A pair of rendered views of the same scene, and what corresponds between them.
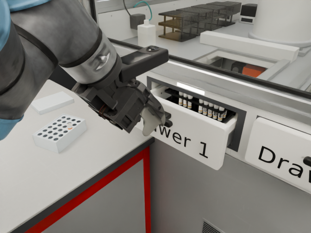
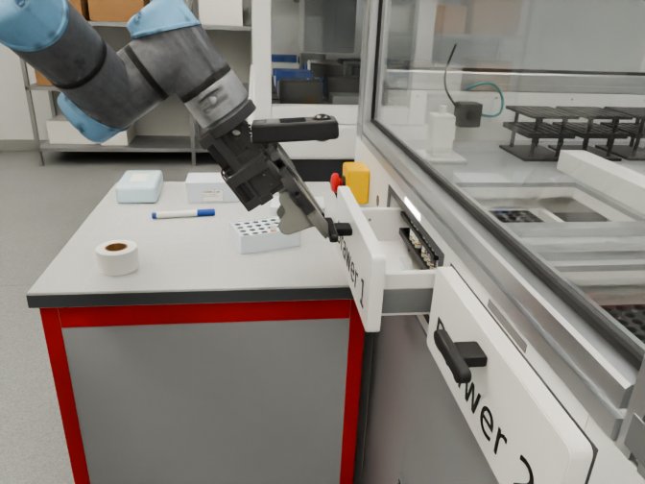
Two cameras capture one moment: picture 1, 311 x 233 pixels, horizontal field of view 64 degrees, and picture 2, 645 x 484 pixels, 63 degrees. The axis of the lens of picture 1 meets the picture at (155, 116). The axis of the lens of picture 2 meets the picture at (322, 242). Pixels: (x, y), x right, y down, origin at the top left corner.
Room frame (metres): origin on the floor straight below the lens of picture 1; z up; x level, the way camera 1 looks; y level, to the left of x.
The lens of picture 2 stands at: (-0.09, -0.47, 1.19)
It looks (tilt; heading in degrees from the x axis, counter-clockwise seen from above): 23 degrees down; 41
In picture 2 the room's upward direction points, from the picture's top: 2 degrees clockwise
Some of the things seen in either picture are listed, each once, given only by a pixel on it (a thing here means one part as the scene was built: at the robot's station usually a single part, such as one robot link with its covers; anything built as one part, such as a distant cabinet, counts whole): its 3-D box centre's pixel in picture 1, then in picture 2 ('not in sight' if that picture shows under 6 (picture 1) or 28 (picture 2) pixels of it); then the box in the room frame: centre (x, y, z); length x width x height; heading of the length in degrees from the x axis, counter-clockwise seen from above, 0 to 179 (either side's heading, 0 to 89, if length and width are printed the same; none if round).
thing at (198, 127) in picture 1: (169, 123); (355, 249); (0.49, -0.03, 0.87); 0.29 x 0.02 x 0.11; 48
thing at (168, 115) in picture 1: (161, 116); (339, 229); (0.47, -0.01, 0.91); 0.07 x 0.04 x 0.01; 48
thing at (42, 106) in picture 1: (52, 102); (298, 205); (0.79, 0.37, 0.77); 0.13 x 0.09 x 0.02; 134
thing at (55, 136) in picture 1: (61, 131); (264, 233); (0.59, 0.27, 0.78); 0.12 x 0.08 x 0.04; 156
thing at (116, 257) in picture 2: not in sight; (117, 256); (0.32, 0.37, 0.78); 0.07 x 0.07 x 0.04
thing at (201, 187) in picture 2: not in sight; (213, 186); (0.69, 0.57, 0.79); 0.13 x 0.09 x 0.05; 140
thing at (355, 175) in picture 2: not in sight; (353, 182); (0.75, 0.18, 0.88); 0.07 x 0.05 x 0.07; 48
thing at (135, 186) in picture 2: not in sight; (140, 185); (0.57, 0.71, 0.78); 0.15 x 0.10 x 0.04; 51
